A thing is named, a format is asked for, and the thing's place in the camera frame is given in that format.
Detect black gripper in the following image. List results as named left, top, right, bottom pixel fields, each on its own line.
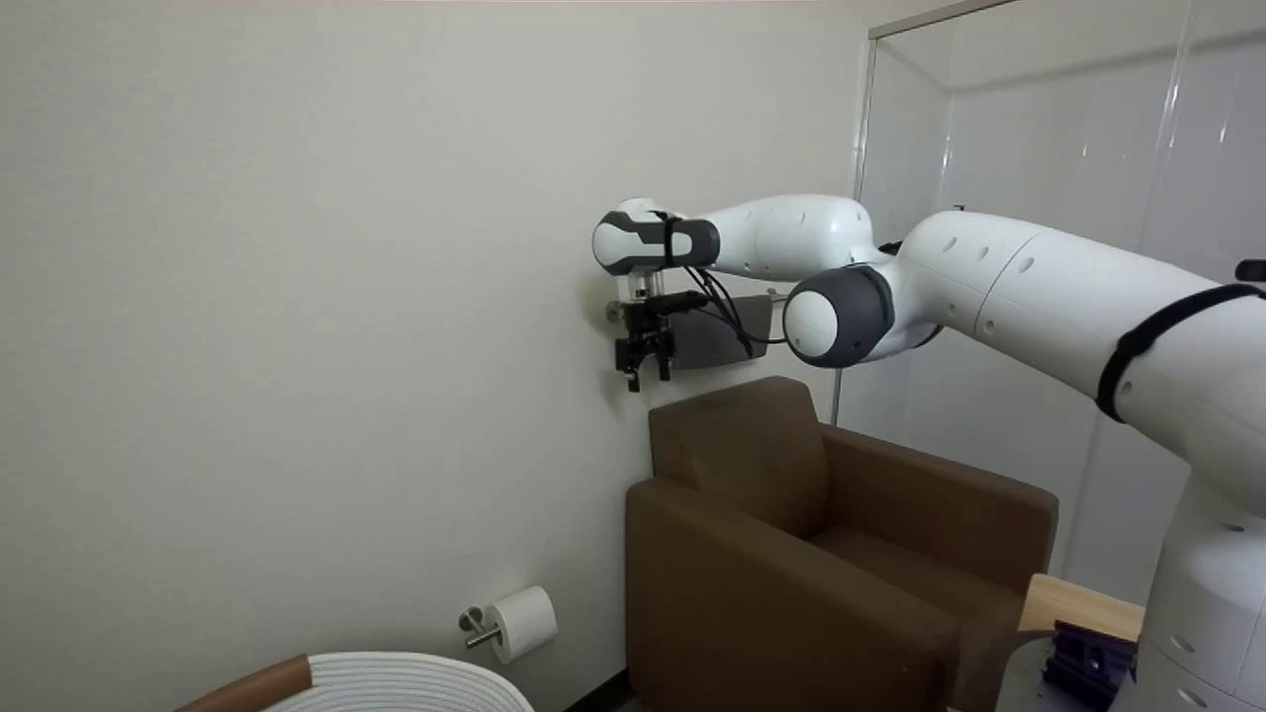
left=613, top=295, right=680, bottom=395

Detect grey hanging towel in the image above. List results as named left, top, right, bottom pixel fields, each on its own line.
left=669, top=287, right=783, bottom=374

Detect brown armchair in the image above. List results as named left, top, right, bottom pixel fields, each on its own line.
left=619, top=370, right=1058, bottom=712

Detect white toilet paper roll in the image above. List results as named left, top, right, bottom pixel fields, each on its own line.
left=485, top=581, right=560, bottom=665

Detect chrome toilet paper holder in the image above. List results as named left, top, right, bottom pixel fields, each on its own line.
left=453, top=600, right=511, bottom=658

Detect light wooden side table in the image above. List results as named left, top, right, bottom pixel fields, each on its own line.
left=1011, top=569, right=1148, bottom=647

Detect purple bag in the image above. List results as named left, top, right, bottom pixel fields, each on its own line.
left=1040, top=622, right=1139, bottom=712

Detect white rope laundry hamper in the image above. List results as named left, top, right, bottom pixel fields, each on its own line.
left=172, top=646, right=541, bottom=712

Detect glass shower enclosure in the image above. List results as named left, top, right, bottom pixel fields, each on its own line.
left=825, top=0, right=1266, bottom=609

